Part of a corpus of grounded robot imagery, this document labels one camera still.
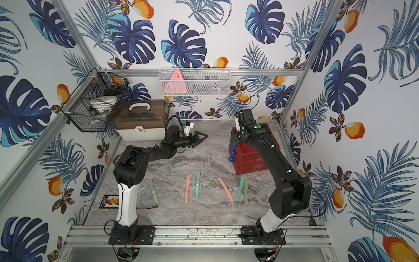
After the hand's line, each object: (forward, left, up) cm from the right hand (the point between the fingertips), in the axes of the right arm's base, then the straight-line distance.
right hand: (239, 135), depth 84 cm
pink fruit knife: (-20, +27, -22) cm, 40 cm away
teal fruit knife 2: (-19, -2, -23) cm, 30 cm away
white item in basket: (+8, +67, +14) cm, 68 cm away
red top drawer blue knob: (-7, -2, -2) cm, 8 cm away
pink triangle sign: (+24, +34, +14) cm, 44 cm away
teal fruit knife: (-17, +22, -22) cm, 35 cm away
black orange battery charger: (-28, +65, -20) cm, 74 cm away
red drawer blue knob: (-5, 0, -9) cm, 10 cm away
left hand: (+5, +18, -6) cm, 20 cm away
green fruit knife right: (-19, -5, -22) cm, 30 cm away
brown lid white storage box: (+11, +54, 0) cm, 56 cm away
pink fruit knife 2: (-20, +6, -23) cm, 31 cm away
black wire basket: (+3, +77, +8) cm, 78 cm away
